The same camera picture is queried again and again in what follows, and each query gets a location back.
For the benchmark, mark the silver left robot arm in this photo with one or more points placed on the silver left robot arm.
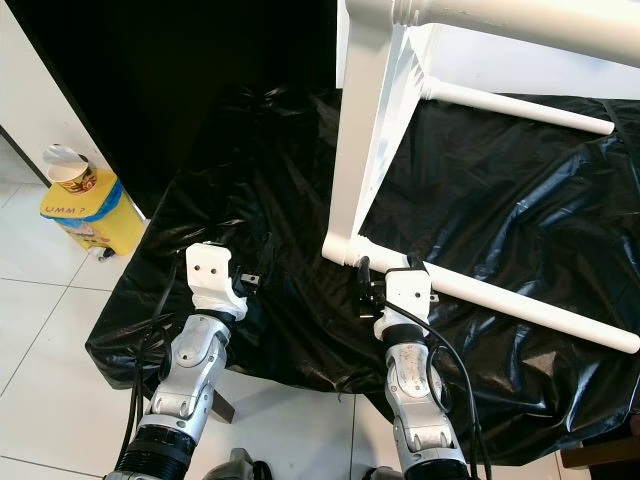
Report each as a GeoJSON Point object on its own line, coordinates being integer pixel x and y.
{"type": "Point", "coordinates": [190, 380]}

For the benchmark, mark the dark robot foot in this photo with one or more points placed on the dark robot foot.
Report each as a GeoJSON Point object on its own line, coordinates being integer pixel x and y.
{"type": "Point", "coordinates": [240, 466]}
{"type": "Point", "coordinates": [382, 474]}

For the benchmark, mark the dark wooden table leg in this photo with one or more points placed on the dark wooden table leg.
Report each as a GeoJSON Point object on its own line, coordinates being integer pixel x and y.
{"type": "Point", "coordinates": [222, 406]}
{"type": "Point", "coordinates": [600, 455]}

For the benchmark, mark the black plastic table sheet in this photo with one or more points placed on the black plastic table sheet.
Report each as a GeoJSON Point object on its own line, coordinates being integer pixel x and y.
{"type": "Point", "coordinates": [490, 200]}

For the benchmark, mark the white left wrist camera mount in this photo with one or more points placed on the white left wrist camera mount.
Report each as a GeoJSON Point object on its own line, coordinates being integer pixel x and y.
{"type": "Point", "coordinates": [215, 275]}

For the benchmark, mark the dark left robot foot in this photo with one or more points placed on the dark left robot foot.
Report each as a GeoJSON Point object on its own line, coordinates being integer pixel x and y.
{"type": "Point", "coordinates": [240, 466]}

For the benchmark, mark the dark right robot foot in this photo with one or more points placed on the dark right robot foot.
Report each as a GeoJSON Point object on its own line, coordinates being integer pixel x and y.
{"type": "Point", "coordinates": [382, 474]}

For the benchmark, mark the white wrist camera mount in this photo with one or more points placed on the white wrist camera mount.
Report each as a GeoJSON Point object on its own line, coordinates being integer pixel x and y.
{"type": "Point", "coordinates": [215, 275]}
{"type": "Point", "coordinates": [405, 295]}

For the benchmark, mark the black door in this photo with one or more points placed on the black door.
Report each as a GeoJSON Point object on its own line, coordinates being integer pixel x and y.
{"type": "Point", "coordinates": [180, 80]}

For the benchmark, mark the white brown paper cup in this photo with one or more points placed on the white brown paper cup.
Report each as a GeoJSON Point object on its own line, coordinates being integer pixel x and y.
{"type": "Point", "coordinates": [72, 170]}

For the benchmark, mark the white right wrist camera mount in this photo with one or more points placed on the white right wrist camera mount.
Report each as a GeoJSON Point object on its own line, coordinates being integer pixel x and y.
{"type": "Point", "coordinates": [405, 295]}

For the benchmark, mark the yellow blue cardboard box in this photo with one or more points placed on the yellow blue cardboard box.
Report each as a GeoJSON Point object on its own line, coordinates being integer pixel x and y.
{"type": "Point", "coordinates": [95, 220]}

